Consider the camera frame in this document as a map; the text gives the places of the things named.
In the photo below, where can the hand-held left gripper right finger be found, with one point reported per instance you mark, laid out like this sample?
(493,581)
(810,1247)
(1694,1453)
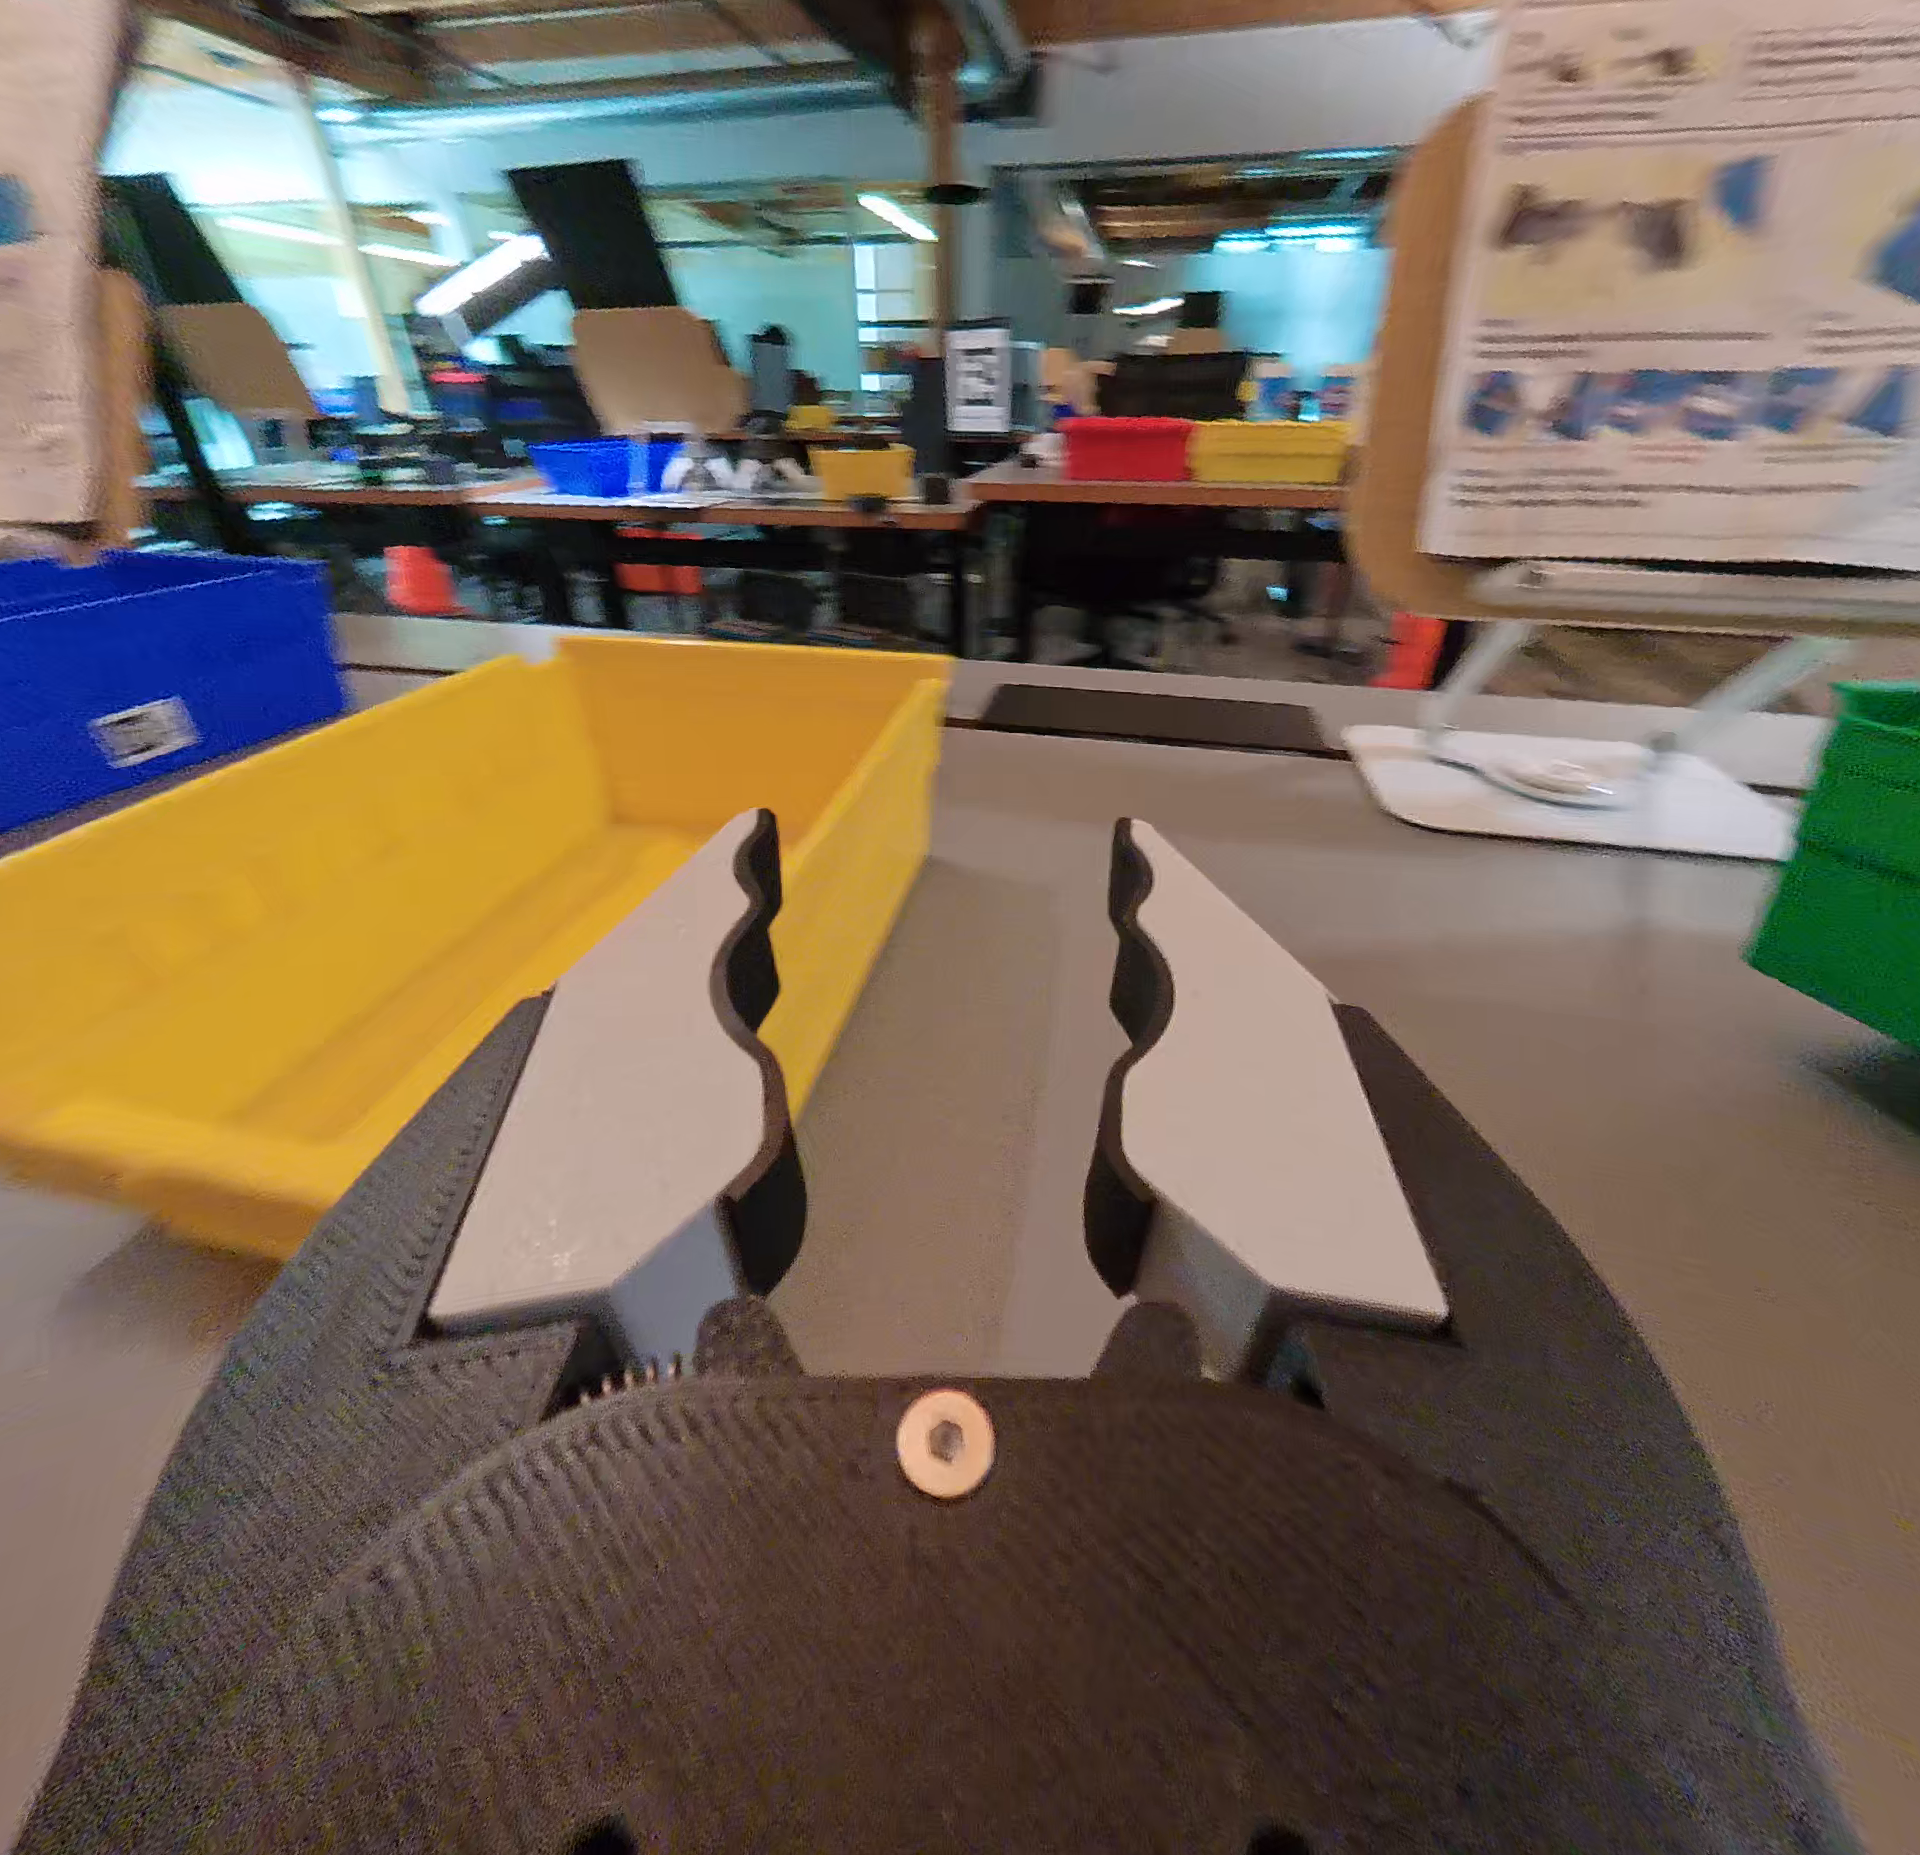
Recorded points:
(1275,1137)

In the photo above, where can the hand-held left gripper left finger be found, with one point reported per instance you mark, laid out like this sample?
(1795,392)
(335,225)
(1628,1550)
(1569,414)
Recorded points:
(614,1137)

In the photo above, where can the yellow plastic bin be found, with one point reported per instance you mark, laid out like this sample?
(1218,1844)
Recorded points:
(374,913)

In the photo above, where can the green plastic bin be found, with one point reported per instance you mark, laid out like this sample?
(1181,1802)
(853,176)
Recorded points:
(1847,864)

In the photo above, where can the grey desk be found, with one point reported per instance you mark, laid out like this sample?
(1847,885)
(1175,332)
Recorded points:
(1501,1060)

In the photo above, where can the orange traffic cone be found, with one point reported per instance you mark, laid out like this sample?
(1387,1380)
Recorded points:
(1408,654)
(418,581)

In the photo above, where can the wooden workbench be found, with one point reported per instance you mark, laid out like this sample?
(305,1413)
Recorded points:
(1153,494)

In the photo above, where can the blue plastic bin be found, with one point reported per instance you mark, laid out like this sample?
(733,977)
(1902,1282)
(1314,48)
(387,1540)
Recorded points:
(149,671)

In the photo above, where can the blue storage bin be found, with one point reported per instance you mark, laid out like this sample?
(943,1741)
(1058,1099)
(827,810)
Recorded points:
(599,469)

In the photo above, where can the long yellow storage bin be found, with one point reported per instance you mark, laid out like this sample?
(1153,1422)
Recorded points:
(1272,454)

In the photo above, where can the red plastic bin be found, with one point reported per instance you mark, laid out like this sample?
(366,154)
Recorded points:
(1125,452)

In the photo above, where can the small yellow storage bin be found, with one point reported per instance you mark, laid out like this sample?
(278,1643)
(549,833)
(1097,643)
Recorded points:
(860,471)

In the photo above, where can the marker sign on stand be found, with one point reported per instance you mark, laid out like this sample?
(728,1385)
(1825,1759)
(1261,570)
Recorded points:
(976,380)

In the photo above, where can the black backdrop board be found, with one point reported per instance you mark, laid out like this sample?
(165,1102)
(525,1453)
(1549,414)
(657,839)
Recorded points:
(195,311)
(599,250)

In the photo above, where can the document stand with instruction sheet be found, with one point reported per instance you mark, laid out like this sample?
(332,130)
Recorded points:
(1680,234)

